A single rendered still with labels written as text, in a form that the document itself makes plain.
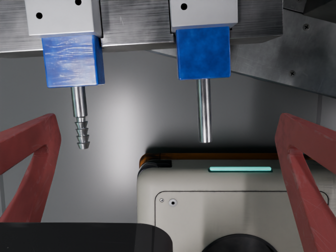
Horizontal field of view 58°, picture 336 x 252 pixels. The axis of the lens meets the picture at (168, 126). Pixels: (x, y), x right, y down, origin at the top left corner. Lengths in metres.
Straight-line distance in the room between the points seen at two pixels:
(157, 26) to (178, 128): 0.89
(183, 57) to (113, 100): 0.90
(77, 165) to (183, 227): 0.49
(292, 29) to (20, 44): 0.26
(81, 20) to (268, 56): 0.19
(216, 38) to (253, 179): 0.71
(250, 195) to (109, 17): 0.75
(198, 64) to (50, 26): 0.12
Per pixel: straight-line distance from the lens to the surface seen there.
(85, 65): 0.26
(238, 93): 1.15
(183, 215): 0.93
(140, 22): 0.27
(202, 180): 0.90
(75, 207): 1.27
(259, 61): 0.33
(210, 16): 0.24
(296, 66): 0.34
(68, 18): 0.25
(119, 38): 0.27
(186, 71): 0.25
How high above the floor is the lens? 1.12
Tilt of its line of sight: 81 degrees down
